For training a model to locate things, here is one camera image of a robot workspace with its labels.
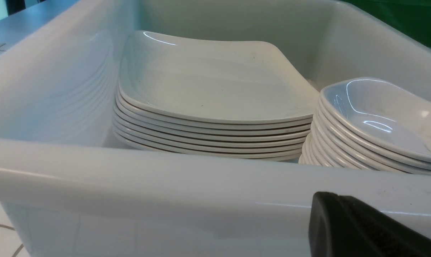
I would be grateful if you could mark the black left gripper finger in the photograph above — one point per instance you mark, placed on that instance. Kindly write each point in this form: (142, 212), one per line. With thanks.
(344, 226)

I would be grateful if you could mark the green cloth backdrop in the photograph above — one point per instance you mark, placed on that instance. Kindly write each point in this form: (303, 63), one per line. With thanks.
(411, 17)

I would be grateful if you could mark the stack of white square plates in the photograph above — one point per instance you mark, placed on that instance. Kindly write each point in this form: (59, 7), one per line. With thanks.
(241, 100)

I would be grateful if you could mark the stack of white small bowls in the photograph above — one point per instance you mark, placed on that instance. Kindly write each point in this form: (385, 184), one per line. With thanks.
(370, 124)

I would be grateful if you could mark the large white plastic tub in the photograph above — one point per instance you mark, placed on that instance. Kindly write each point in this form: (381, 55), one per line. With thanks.
(71, 189)

